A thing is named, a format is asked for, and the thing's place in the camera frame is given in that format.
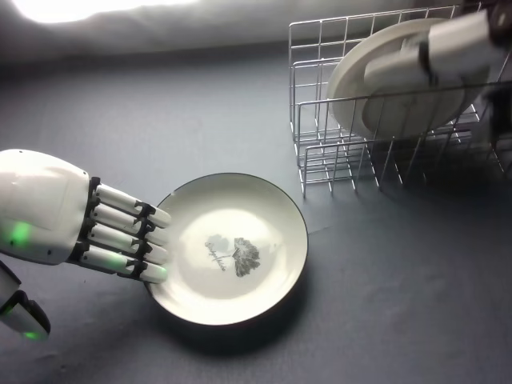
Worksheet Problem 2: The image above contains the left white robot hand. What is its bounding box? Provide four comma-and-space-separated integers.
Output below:
0, 148, 173, 343

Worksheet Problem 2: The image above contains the white plate with leaf print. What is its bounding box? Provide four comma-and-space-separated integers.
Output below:
146, 172, 310, 326
324, 18, 492, 141

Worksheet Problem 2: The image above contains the silver wire dish rack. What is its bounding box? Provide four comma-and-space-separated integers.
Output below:
288, 3, 512, 199

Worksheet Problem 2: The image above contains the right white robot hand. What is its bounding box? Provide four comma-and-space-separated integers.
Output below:
363, 0, 512, 146

